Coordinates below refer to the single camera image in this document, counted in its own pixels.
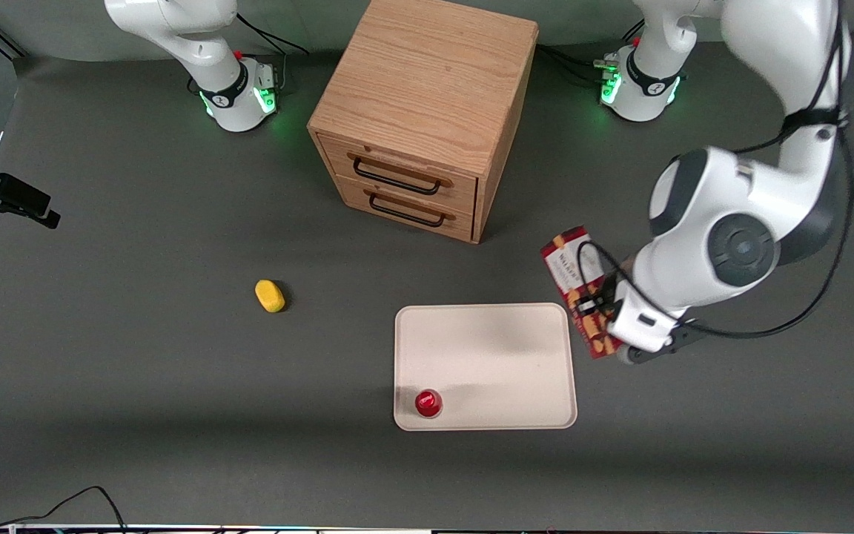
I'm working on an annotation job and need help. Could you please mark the red cookie box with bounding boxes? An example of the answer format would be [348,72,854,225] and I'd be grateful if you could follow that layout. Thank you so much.
[540,225,625,360]

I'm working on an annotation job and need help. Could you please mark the beige plastic tray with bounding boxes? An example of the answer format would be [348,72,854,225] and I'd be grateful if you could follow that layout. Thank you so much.
[393,302,578,432]

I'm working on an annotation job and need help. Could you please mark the wooden drawer front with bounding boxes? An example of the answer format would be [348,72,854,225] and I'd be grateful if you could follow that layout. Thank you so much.
[318,133,479,217]
[334,175,475,243]

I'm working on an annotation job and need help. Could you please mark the yellow sponge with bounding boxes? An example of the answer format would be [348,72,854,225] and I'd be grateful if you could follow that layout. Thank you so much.
[254,279,287,314]

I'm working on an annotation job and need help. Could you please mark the wooden drawer cabinet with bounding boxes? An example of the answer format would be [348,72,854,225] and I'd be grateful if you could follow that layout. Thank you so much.
[306,0,540,245]

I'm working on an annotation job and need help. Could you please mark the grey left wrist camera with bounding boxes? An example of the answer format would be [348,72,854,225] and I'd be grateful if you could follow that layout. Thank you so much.
[615,324,704,366]

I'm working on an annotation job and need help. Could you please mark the black drawer handle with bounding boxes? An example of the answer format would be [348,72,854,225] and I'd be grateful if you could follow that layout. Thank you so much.
[352,156,443,197]
[368,191,447,228]

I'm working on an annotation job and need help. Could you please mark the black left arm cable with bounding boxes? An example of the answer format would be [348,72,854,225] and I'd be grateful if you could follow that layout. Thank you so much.
[577,0,854,340]

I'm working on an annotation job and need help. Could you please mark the black left arm base cables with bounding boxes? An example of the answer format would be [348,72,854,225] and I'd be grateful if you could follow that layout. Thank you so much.
[537,22,647,87]

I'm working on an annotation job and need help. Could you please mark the black right arm base cable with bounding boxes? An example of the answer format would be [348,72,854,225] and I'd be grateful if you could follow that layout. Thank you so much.
[236,11,311,91]

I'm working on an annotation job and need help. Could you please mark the black cable at table edge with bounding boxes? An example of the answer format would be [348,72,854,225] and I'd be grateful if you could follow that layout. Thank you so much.
[0,485,128,532]

